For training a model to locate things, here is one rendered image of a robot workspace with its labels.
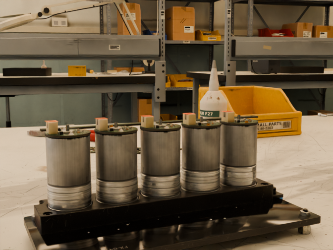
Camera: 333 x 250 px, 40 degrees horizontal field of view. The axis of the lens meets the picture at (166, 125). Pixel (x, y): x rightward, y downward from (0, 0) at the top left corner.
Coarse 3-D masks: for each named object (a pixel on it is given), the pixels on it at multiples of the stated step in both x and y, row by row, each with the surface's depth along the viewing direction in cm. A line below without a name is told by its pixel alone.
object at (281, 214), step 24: (168, 216) 27; (192, 216) 27; (216, 216) 27; (240, 216) 27; (264, 216) 27; (288, 216) 27; (312, 216) 27; (48, 240) 23; (72, 240) 23; (96, 240) 23; (120, 240) 23; (144, 240) 23; (168, 240) 23; (192, 240) 23; (216, 240) 24
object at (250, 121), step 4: (220, 120) 30; (236, 120) 29; (240, 120) 29; (244, 120) 30; (248, 120) 30; (252, 120) 30; (256, 120) 30; (228, 124) 29; (232, 124) 29; (236, 124) 29; (240, 124) 29; (244, 124) 29; (248, 124) 29; (252, 124) 29
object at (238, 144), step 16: (224, 128) 29; (240, 128) 29; (256, 128) 29; (224, 144) 29; (240, 144) 29; (256, 144) 30; (224, 160) 30; (240, 160) 29; (256, 160) 30; (224, 176) 30; (240, 176) 29
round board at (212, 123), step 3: (198, 123) 28; (201, 123) 28; (207, 123) 29; (210, 123) 28; (213, 123) 28; (216, 123) 29; (219, 123) 29; (186, 126) 28; (189, 126) 28; (192, 126) 28; (195, 126) 28; (198, 126) 28; (201, 126) 28; (204, 126) 28; (207, 126) 28; (210, 126) 28; (213, 126) 28; (216, 126) 28
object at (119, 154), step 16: (96, 144) 26; (112, 144) 25; (128, 144) 26; (96, 160) 26; (112, 160) 26; (128, 160) 26; (96, 176) 26; (112, 176) 26; (128, 176) 26; (96, 192) 27; (112, 192) 26; (128, 192) 26
